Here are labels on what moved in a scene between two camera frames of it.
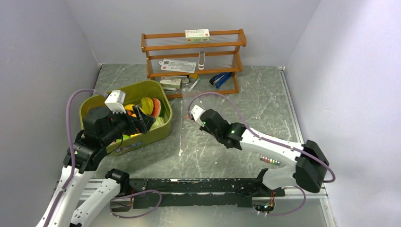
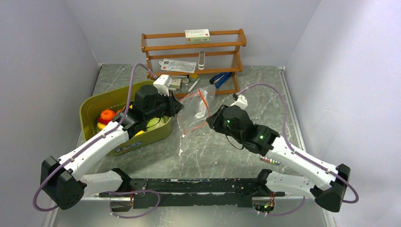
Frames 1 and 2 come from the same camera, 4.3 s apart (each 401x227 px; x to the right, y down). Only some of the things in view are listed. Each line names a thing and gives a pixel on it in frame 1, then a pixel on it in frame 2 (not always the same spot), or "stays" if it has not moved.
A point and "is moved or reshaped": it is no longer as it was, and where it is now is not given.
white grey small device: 201,60 stays
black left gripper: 140,124 to 172,103
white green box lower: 170,82 stays
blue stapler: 219,79 stays
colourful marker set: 269,160 stays
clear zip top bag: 219,99 is moved or reshaped
